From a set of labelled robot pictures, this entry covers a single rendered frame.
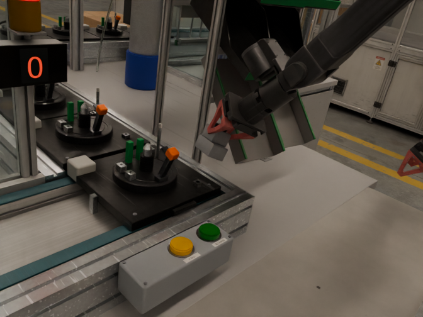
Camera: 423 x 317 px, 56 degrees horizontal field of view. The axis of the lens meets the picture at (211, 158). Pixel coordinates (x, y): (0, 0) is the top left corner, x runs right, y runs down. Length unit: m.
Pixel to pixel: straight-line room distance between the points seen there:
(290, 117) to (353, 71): 3.82
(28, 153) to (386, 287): 0.79
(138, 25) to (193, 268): 1.21
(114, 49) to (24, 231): 1.49
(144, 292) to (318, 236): 0.51
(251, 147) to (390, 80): 3.89
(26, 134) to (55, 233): 0.20
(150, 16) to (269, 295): 1.23
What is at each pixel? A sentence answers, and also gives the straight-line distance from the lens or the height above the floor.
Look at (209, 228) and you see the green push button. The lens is 0.75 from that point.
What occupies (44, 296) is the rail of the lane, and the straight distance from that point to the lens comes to 0.63.
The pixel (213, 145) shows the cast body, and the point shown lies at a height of 1.07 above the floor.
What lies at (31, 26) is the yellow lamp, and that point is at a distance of 0.75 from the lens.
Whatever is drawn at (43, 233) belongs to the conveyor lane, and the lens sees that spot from 0.81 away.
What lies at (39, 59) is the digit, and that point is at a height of 1.22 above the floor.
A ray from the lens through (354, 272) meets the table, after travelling 0.95.
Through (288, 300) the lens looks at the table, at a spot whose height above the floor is 0.86.
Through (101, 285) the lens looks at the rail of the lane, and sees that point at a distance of 0.69.
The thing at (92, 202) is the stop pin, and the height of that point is 0.96.
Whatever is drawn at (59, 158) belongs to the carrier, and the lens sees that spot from 0.94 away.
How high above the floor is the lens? 1.42
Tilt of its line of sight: 27 degrees down
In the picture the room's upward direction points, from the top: 10 degrees clockwise
